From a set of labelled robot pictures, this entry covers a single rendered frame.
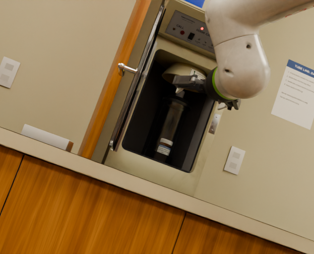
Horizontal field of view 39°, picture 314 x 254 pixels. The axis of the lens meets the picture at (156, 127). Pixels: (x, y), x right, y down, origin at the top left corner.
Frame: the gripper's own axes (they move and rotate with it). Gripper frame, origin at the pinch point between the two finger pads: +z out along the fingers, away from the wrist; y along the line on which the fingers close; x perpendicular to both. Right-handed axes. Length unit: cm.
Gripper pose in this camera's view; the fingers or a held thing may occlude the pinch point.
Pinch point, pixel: (199, 96)
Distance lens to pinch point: 129.6
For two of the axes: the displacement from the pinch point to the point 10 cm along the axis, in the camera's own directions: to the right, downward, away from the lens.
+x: -3.4, 9.3, -1.3
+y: -9.2, -3.5, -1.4
